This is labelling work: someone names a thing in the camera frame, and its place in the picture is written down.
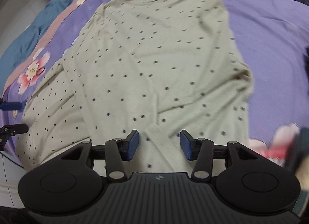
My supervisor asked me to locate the beige polka dot shirt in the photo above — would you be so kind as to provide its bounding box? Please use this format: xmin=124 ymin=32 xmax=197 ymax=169
xmin=16 ymin=0 xmax=253 ymax=173

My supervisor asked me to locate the red knitted garment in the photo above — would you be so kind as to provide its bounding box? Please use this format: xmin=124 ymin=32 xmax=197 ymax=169
xmin=261 ymin=139 xmax=295 ymax=167

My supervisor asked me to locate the teal bed sheet edge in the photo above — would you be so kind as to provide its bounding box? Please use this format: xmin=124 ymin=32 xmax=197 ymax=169
xmin=1 ymin=0 xmax=74 ymax=76

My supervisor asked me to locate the purple floral bed sheet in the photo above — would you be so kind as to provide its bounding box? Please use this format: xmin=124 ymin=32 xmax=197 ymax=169
xmin=1 ymin=0 xmax=308 ymax=161

